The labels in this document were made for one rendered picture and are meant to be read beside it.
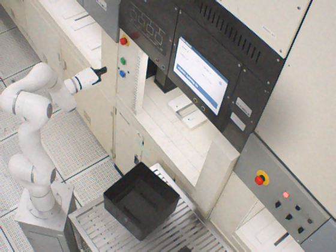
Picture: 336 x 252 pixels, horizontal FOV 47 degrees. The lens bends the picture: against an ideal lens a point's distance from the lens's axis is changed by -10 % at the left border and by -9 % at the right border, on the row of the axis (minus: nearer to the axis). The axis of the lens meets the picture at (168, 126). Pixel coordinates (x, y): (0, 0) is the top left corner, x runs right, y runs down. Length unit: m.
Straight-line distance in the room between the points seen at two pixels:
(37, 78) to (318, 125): 1.06
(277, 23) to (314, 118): 0.32
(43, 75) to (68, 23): 1.33
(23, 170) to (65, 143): 1.47
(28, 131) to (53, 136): 1.70
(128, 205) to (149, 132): 0.42
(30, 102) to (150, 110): 1.00
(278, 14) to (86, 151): 2.33
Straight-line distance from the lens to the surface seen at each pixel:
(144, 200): 2.23
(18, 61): 3.97
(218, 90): 1.61
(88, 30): 2.90
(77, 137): 3.34
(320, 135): 1.34
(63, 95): 1.93
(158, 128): 2.35
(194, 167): 2.25
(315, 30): 1.18
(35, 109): 1.59
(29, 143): 1.73
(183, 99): 2.45
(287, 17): 1.21
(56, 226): 2.19
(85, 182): 3.14
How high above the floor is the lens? 2.79
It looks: 54 degrees down
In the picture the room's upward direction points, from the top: 12 degrees clockwise
